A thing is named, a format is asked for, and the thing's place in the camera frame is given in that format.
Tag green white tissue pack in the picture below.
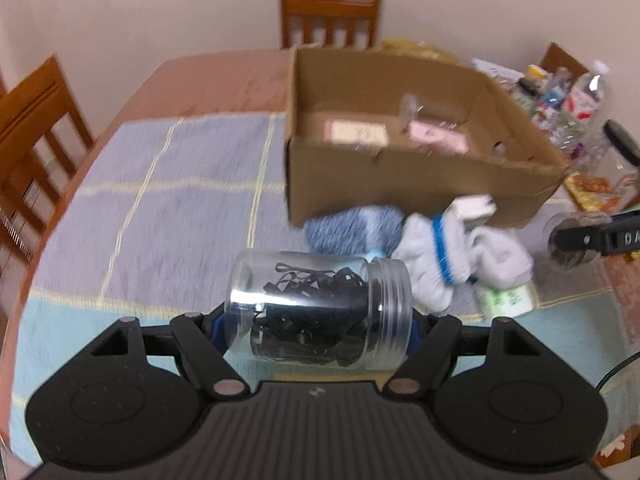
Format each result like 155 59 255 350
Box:
475 282 535 318

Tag white blue sock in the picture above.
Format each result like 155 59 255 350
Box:
395 195 496 313

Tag clear water bottle red label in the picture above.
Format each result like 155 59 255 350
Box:
560 60 612 131

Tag wooden chair with chain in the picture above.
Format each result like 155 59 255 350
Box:
0 55 96 266

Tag large plastic jar black lid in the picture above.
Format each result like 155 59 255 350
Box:
567 120 640 211

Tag clear jar with black bands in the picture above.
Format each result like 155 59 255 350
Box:
224 250 414 371

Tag blue grey checked towel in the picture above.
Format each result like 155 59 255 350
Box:
12 112 601 466

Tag beige package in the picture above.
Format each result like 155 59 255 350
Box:
377 37 458 63

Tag pink white carton box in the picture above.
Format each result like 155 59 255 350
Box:
407 121 470 155

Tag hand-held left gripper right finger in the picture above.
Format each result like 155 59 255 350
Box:
382 310 546 401

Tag white papers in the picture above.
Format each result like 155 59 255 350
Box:
472 58 521 81

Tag brown cardboard box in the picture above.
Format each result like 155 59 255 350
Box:
284 45 571 228

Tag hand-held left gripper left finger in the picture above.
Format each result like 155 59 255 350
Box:
90 310 251 401

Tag blue marled knit sock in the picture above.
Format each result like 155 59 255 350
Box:
304 205 408 261

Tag beige pink carton box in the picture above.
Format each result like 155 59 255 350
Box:
324 120 390 145

